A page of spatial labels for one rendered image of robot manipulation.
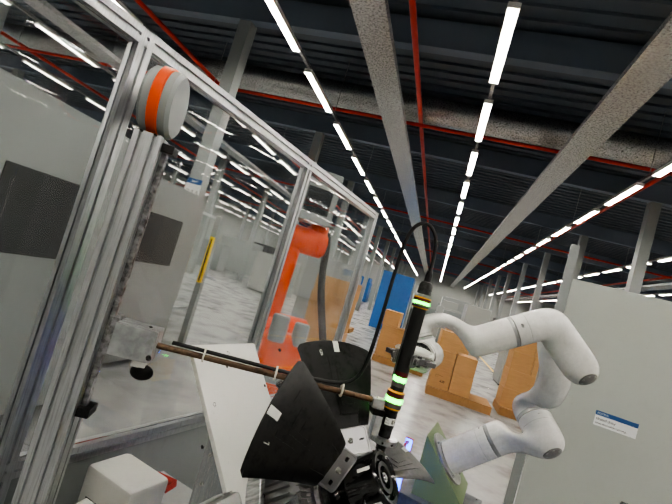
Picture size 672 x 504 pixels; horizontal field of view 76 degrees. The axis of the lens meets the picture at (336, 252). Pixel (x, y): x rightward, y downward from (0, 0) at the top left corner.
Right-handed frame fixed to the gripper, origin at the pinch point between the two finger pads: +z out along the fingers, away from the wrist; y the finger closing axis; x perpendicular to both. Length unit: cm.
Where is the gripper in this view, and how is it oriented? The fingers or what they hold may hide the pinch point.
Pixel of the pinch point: (405, 358)
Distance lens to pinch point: 111.6
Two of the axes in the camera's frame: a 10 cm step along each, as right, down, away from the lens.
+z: -4.0, -1.8, -9.0
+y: -8.7, -2.3, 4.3
